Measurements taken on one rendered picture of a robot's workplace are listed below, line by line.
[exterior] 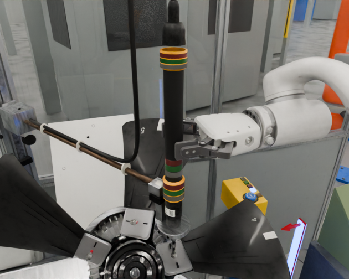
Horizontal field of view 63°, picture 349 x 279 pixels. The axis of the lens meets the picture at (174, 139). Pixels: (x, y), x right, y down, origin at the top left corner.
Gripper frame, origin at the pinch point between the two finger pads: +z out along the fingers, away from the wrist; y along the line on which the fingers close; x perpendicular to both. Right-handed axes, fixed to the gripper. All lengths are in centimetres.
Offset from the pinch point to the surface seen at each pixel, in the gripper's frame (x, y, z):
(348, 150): -148, 184, -281
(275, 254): -30.7, -6.0, -22.6
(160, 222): -19.6, 0.6, 2.9
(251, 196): -40, 24, -36
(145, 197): -18.0, 7.6, 4.5
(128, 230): -24.6, 5.5, 9.3
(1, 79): 0, 55, 39
